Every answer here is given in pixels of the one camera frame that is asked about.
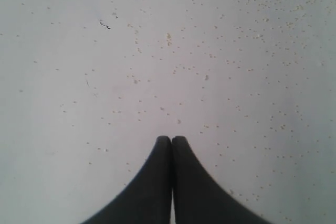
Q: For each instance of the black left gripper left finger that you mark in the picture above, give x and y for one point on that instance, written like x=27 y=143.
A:
x=148 y=197

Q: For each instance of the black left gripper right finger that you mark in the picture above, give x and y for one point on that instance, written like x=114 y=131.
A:
x=197 y=197

